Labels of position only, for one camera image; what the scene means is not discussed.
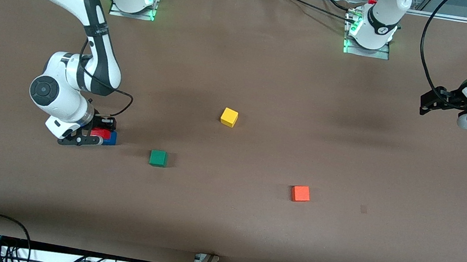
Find yellow cube block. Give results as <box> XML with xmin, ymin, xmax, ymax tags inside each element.
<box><xmin>219</xmin><ymin>106</ymin><xmax>239</xmax><ymax>129</ymax></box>

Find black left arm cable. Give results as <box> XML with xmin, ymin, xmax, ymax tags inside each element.
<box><xmin>414</xmin><ymin>0</ymin><xmax>460</xmax><ymax>95</ymax></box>

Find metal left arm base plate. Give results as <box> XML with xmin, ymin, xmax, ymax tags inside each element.
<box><xmin>342</xmin><ymin>8</ymin><xmax>396</xmax><ymax>60</ymax></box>

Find orange cube block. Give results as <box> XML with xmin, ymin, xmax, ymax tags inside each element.
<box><xmin>290</xmin><ymin>184</ymin><xmax>312</xmax><ymax>204</ymax></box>

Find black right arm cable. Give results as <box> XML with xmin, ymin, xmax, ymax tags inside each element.
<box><xmin>73</xmin><ymin>37</ymin><xmax>141</xmax><ymax>122</ymax></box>

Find black base supply cable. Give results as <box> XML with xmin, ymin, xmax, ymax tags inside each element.
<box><xmin>270</xmin><ymin>0</ymin><xmax>356</xmax><ymax>21</ymax></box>

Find red cube block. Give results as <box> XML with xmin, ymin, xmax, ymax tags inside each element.
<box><xmin>89</xmin><ymin>127</ymin><xmax>113</xmax><ymax>141</ymax></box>

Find blue cube block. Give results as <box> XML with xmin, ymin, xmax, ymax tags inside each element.
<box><xmin>101</xmin><ymin>131</ymin><xmax>119</xmax><ymax>148</ymax></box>

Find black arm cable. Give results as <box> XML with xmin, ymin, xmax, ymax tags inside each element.
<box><xmin>414</xmin><ymin>0</ymin><xmax>460</xmax><ymax>95</ymax></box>
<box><xmin>73</xmin><ymin>37</ymin><xmax>141</xmax><ymax>122</ymax></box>

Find green cube block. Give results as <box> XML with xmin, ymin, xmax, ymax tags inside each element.
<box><xmin>148</xmin><ymin>149</ymin><xmax>168</xmax><ymax>168</ymax></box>

